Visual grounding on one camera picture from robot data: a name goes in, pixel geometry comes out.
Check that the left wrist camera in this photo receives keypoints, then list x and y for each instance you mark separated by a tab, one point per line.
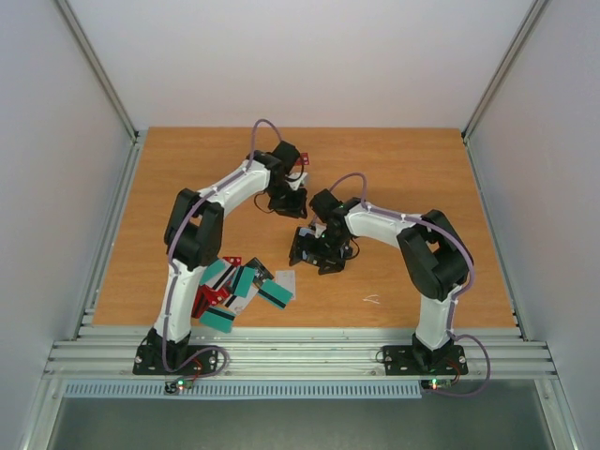
299	182

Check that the teal card middle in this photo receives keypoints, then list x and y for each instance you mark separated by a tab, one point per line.
242	281

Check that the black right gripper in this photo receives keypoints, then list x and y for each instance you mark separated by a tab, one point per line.
312	250

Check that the white floral card in pile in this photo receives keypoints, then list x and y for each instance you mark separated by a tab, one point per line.
237	304

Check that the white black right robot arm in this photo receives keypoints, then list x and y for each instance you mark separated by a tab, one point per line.
438	263

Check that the controller board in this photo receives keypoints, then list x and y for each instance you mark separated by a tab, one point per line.
436	384
179	385

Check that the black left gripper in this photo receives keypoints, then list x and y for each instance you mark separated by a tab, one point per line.
295	210

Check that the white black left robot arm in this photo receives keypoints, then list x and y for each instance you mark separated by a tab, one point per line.
193	235

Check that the red card left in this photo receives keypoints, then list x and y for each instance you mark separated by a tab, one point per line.
201	303

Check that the black card in pile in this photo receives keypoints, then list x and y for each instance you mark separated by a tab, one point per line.
261	273

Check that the left controller board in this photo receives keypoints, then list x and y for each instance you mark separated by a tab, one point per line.
179	385

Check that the right controller board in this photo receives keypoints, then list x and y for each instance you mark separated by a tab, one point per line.
436	384

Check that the black leather card holder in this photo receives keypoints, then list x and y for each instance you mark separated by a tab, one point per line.
294	255

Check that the teal card right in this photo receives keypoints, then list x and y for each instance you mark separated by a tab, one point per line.
275	294

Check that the teal card top left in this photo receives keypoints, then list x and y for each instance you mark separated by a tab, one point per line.
213	270

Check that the teal card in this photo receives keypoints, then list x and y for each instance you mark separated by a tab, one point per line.
213	270
242	281
275	294
218	319

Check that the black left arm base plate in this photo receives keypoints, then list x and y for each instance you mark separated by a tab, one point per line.
183	357

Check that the grey slotted cable duct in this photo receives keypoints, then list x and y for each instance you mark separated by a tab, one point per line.
245	390

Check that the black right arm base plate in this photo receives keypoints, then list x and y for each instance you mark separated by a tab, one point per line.
407	360

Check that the small red card top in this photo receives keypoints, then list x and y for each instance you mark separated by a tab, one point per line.
234	261

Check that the teal card front bottom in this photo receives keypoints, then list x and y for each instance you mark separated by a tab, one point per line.
218	319

